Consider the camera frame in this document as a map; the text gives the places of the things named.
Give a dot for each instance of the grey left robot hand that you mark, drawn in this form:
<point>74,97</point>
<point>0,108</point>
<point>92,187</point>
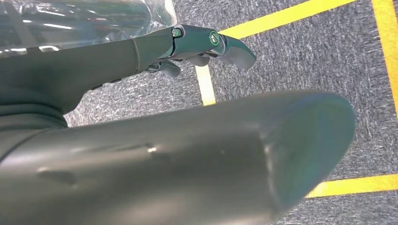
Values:
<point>186,161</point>

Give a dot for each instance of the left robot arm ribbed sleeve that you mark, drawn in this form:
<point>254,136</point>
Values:
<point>28,108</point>

